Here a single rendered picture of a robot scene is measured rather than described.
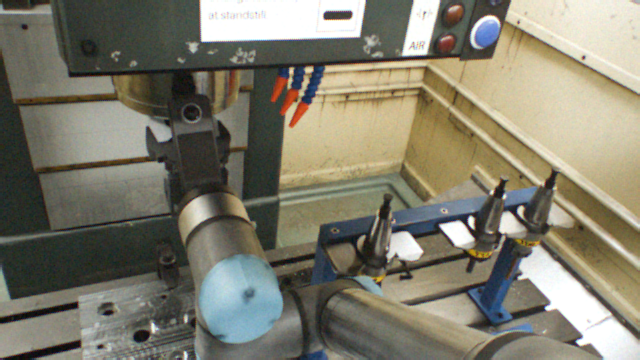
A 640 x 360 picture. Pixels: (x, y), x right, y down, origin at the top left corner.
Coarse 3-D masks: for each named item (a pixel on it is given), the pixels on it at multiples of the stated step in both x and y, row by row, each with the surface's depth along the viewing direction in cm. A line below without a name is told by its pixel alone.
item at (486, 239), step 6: (468, 222) 95; (468, 228) 94; (474, 228) 93; (504, 228) 94; (474, 234) 93; (480, 234) 92; (486, 234) 92; (492, 234) 93; (498, 234) 94; (480, 240) 94; (486, 240) 93; (492, 240) 93; (498, 240) 94; (486, 246) 93; (492, 246) 94
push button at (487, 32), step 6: (480, 24) 58; (486, 24) 57; (492, 24) 58; (498, 24) 58; (480, 30) 58; (486, 30) 58; (492, 30) 58; (498, 30) 58; (474, 36) 58; (480, 36) 58; (486, 36) 58; (492, 36) 58; (480, 42) 58; (486, 42) 59
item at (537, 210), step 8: (536, 192) 96; (544, 192) 95; (552, 192) 94; (536, 200) 96; (544, 200) 95; (552, 200) 95; (528, 208) 97; (536, 208) 96; (544, 208) 96; (528, 216) 98; (536, 216) 97; (544, 216) 97
